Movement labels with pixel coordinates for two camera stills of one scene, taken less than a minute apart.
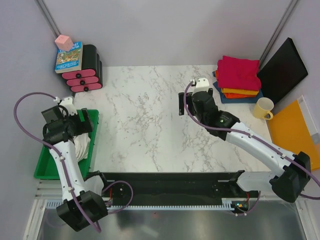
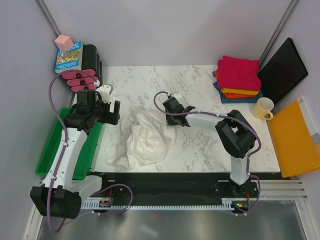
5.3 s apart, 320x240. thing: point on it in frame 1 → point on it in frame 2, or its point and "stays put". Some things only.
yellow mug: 263,107 stays put
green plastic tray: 48,168 stays put
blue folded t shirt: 258,98 stays put
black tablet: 282,72 stays put
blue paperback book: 71,60 stays put
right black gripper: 181,103 → 169,121
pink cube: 64,42 stays put
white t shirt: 82,142 → 145,139
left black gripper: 80,129 → 111,117
